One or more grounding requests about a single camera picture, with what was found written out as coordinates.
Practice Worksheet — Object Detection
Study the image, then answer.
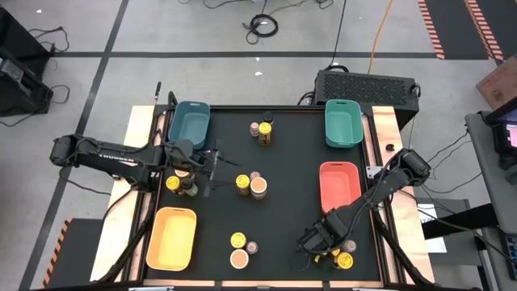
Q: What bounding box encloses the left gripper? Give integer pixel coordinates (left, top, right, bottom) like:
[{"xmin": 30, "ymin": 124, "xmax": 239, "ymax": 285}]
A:
[{"xmin": 173, "ymin": 138, "xmax": 240, "ymax": 198}]

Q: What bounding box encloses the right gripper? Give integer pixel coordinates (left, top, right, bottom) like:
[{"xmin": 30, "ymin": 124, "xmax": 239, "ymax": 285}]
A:
[{"xmin": 297, "ymin": 213, "xmax": 351, "ymax": 269}]

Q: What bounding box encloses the yellow-lid spice jar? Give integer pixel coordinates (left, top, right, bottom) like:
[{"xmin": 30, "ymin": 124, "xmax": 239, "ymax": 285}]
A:
[
  {"xmin": 236, "ymin": 174, "xmax": 251, "ymax": 197},
  {"xmin": 230, "ymin": 232, "xmax": 247, "ymax": 250},
  {"xmin": 166, "ymin": 175, "xmax": 183, "ymax": 197},
  {"xmin": 313, "ymin": 248, "xmax": 341, "ymax": 264},
  {"xmin": 258, "ymin": 121, "xmax": 273, "ymax": 146},
  {"xmin": 331, "ymin": 251, "xmax": 355, "ymax": 271}
]

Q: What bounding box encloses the coral red plastic bin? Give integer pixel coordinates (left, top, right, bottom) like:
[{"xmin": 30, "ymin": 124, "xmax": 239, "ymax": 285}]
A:
[{"xmin": 318, "ymin": 161, "xmax": 364, "ymax": 214}]

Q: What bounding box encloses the black table mat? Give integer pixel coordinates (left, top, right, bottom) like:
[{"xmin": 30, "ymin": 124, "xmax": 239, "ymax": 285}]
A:
[{"xmin": 145, "ymin": 108, "xmax": 383, "ymax": 283}]

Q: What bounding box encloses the blue plastic bin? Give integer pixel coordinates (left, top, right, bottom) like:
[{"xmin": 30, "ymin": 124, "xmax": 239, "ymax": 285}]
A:
[{"xmin": 167, "ymin": 100, "xmax": 212, "ymax": 150}]

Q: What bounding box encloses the yellow plastic bin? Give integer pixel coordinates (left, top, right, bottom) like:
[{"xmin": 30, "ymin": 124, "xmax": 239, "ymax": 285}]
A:
[{"xmin": 145, "ymin": 206, "xmax": 198, "ymax": 272}]

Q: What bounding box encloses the white paper sheet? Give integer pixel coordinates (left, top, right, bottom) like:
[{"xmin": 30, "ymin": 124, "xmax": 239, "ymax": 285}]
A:
[{"xmin": 418, "ymin": 203, "xmax": 448, "ymax": 255}]

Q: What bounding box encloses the teal green plastic bin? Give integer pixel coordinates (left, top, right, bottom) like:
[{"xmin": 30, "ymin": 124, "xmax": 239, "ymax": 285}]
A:
[{"xmin": 324, "ymin": 99, "xmax": 364, "ymax": 149}]

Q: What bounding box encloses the black metal beam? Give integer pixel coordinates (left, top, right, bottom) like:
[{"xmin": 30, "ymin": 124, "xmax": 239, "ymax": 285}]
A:
[{"xmin": 422, "ymin": 203, "xmax": 498, "ymax": 240}]

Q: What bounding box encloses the black orange-striped floor mat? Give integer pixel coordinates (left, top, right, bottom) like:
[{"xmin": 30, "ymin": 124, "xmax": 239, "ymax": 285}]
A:
[
  {"xmin": 417, "ymin": 0, "xmax": 517, "ymax": 62},
  {"xmin": 42, "ymin": 217, "xmax": 105, "ymax": 290}
]

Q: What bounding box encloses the black perforated computer case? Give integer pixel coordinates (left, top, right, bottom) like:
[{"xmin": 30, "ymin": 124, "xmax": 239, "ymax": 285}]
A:
[{"xmin": 313, "ymin": 69, "xmax": 421, "ymax": 131}]

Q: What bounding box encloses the grey table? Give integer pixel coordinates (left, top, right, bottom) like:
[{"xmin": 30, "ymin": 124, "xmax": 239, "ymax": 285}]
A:
[{"xmin": 464, "ymin": 112, "xmax": 517, "ymax": 235}]

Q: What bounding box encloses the black keyboard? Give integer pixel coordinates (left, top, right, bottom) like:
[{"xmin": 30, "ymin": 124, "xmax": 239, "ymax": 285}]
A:
[{"xmin": 500, "ymin": 234, "xmax": 517, "ymax": 280}]

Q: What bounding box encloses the black equipment cart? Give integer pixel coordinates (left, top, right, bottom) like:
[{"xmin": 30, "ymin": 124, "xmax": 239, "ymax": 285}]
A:
[{"xmin": 0, "ymin": 6, "xmax": 55, "ymax": 118}]

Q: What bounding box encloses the black monitor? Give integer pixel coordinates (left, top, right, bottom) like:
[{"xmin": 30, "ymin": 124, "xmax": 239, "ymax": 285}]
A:
[{"xmin": 484, "ymin": 99, "xmax": 517, "ymax": 171}]

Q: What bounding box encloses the grey electronic box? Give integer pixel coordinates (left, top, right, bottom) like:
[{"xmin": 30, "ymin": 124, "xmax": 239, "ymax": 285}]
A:
[{"xmin": 0, "ymin": 58, "xmax": 25, "ymax": 82}]

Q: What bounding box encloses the brown cardboard box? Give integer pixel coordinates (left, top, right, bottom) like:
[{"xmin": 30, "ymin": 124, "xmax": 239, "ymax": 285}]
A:
[{"xmin": 476, "ymin": 55, "xmax": 517, "ymax": 111}]

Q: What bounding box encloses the black frame strut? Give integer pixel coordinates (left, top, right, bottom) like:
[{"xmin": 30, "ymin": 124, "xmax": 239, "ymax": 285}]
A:
[
  {"xmin": 96, "ymin": 189, "xmax": 159, "ymax": 284},
  {"xmin": 371, "ymin": 201, "xmax": 435, "ymax": 286}
]

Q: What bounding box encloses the coiled black cable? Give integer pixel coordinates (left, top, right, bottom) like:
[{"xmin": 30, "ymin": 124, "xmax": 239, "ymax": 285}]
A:
[{"xmin": 242, "ymin": 14, "xmax": 280, "ymax": 45}]

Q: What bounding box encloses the black floor cable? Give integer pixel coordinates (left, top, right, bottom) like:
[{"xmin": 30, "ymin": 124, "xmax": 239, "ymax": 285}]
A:
[
  {"xmin": 27, "ymin": 26, "xmax": 70, "ymax": 53},
  {"xmin": 40, "ymin": 84, "xmax": 72, "ymax": 106}
]

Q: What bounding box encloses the long black hanging cable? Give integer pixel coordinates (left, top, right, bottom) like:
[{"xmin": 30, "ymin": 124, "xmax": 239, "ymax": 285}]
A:
[{"xmin": 329, "ymin": 0, "xmax": 348, "ymax": 72}]

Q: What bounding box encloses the yellow hanging cable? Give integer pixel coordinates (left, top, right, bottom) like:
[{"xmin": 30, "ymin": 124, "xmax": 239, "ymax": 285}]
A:
[{"xmin": 367, "ymin": 0, "xmax": 395, "ymax": 75}]

